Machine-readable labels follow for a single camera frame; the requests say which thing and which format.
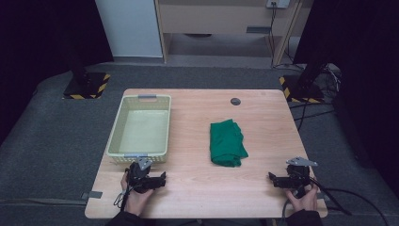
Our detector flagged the white power strip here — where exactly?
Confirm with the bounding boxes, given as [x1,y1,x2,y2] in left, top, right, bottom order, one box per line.
[265,0,292,9]

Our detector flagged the hand-held gripper cable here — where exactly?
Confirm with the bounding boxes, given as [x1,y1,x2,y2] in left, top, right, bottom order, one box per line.
[113,169,132,212]
[309,176,391,226]

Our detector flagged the person's left hand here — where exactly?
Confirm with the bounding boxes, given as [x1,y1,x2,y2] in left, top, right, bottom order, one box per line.
[120,171,155,218]

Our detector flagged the white panel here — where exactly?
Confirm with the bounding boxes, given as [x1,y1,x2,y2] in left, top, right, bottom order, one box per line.
[94,0,164,58]

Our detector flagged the tangle of cables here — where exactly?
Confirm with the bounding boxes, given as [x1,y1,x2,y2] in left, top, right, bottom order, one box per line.
[319,63,343,97]

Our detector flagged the pale yellow plastic basket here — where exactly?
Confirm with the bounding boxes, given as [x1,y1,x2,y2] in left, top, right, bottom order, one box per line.
[105,93,173,165]

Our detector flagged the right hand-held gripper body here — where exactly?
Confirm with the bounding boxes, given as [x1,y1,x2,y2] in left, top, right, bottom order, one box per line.
[271,156,318,200]

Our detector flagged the black curtain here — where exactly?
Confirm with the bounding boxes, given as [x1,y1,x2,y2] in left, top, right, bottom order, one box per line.
[293,0,399,200]
[0,0,115,146]

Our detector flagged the right hand-held gripper cable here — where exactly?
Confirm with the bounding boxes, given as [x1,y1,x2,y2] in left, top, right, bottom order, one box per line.
[309,176,391,226]

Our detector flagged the green cloth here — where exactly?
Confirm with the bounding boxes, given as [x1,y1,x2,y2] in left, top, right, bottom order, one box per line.
[209,118,249,169]

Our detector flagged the grey floor cable cover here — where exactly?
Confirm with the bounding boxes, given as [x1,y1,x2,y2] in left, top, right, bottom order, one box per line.
[0,197,88,207]

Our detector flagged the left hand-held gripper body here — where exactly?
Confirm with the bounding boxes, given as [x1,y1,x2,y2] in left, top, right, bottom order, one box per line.
[126,157,167,194]

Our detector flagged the black power strip cable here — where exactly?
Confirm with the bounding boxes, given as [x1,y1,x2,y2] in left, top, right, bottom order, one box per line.
[268,5,280,68]

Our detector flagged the black floor cable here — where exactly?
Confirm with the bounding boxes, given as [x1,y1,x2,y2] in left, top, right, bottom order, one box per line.
[288,101,336,132]

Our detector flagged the black stand with striped base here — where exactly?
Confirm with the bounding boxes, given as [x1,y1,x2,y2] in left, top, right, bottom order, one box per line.
[279,62,326,105]
[62,59,112,101]

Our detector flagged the wooden desk frame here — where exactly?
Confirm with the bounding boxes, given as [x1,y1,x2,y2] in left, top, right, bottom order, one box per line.
[153,0,314,68]

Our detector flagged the person's right hand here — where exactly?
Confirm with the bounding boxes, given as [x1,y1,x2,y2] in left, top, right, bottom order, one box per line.
[284,183,319,213]

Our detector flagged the left hand-held gripper cable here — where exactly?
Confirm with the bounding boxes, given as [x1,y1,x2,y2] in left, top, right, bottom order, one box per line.
[113,169,132,212]

